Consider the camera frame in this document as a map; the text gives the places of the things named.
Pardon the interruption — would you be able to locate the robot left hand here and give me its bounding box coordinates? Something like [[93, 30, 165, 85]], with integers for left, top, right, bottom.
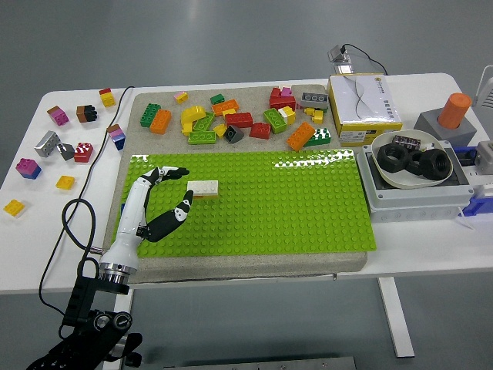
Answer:
[[99, 165, 195, 274]]

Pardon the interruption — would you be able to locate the brown and pink brick stack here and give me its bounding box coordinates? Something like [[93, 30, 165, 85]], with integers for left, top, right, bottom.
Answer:
[[46, 105, 71, 127], [106, 123, 125, 143]]

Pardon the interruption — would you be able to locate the brown and black brick stack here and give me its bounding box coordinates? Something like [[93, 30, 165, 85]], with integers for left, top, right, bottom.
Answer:
[[75, 104, 99, 123]]

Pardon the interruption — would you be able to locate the white long brick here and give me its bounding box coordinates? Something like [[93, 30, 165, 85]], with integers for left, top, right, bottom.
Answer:
[[186, 180, 220, 197]]

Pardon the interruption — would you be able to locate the orange long brick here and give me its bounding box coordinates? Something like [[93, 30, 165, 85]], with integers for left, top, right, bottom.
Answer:
[[286, 121, 317, 152], [149, 109, 173, 135], [211, 99, 240, 116]]

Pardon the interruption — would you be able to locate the dark green long brick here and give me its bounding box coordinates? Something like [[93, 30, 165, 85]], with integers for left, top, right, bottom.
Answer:
[[304, 127, 332, 148], [139, 103, 162, 128]]

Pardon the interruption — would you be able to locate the lime green long brick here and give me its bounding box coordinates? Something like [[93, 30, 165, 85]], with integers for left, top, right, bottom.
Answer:
[[263, 108, 288, 135], [192, 112, 216, 132], [187, 130, 217, 146]]

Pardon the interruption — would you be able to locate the silver metallic brick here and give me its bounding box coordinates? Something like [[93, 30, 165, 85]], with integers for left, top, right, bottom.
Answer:
[[34, 129, 61, 159]]

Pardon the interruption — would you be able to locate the magenta and blue brick stack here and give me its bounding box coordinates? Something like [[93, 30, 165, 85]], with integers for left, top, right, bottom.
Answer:
[[15, 157, 42, 180]]

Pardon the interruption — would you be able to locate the yellow curved brick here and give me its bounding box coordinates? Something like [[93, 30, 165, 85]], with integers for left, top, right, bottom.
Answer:
[[180, 105, 207, 125]]

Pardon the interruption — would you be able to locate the dark grey slope brick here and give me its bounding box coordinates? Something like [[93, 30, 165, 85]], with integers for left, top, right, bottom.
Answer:
[[223, 125, 245, 144]]

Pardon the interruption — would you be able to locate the green studded baseplate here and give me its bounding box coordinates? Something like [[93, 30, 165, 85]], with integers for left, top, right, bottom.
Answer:
[[111, 148, 377, 258]]

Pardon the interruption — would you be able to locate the red long brick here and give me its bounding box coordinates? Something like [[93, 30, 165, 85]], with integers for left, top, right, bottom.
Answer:
[[224, 112, 254, 129], [269, 94, 297, 113]]

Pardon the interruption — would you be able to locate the grey long brick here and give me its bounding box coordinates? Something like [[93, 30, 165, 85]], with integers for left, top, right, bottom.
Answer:
[[300, 91, 330, 109]]

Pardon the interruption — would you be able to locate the white table leg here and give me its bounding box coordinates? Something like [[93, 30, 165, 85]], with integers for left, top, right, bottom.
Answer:
[[109, 288, 135, 370], [377, 276, 416, 359]]

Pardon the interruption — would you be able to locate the grey-brown mat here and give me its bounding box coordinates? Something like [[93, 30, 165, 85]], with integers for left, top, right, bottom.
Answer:
[[100, 83, 369, 287]]

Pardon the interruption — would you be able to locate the white and yellow cardboard box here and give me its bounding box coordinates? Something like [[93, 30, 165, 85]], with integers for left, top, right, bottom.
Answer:
[[327, 72, 404, 147]]

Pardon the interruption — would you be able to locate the large black hex nut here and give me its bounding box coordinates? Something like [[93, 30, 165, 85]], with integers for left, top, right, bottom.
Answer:
[[376, 142, 411, 173], [418, 148, 454, 180]]

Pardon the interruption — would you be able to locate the small grey device on stand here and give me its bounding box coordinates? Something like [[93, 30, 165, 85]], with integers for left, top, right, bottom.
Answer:
[[327, 44, 355, 75]]

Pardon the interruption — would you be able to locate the white bowl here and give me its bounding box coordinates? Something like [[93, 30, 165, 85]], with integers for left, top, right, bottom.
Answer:
[[370, 129, 452, 190]]

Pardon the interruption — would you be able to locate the small black hex nut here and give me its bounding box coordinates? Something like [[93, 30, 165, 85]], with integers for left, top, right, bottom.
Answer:
[[405, 150, 425, 177]]

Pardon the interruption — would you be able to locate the dark purple terminal strip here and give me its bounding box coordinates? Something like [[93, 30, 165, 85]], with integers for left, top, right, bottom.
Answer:
[[392, 134, 422, 151]]

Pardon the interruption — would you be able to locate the grey junction box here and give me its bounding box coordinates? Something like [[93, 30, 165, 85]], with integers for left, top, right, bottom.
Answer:
[[356, 139, 475, 224]]

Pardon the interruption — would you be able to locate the grey block with hole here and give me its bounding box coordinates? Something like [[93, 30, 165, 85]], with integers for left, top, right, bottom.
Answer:
[[413, 108, 478, 148]]

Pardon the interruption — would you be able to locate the white zip tie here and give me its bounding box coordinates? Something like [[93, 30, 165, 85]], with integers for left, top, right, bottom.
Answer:
[[456, 207, 477, 231]]

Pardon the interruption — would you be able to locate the orange cylinder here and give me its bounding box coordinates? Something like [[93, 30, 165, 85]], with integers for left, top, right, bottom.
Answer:
[[437, 92, 473, 130]]

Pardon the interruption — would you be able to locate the blue plastic fixture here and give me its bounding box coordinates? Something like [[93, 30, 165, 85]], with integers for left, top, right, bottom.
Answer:
[[452, 145, 493, 217]]

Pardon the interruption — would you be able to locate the grey connector block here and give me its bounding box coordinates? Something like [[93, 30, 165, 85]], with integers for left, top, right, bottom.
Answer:
[[473, 140, 493, 177]]

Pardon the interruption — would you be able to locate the thin black device cable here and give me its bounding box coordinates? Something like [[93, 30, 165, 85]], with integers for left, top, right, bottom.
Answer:
[[342, 42, 389, 76]]

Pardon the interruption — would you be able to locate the white plastic rail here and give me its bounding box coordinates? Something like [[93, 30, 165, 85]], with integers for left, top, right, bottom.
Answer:
[[464, 168, 493, 198]]

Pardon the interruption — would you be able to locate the white metal frame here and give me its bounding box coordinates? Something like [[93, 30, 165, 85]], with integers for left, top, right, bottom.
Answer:
[[472, 65, 493, 113]]

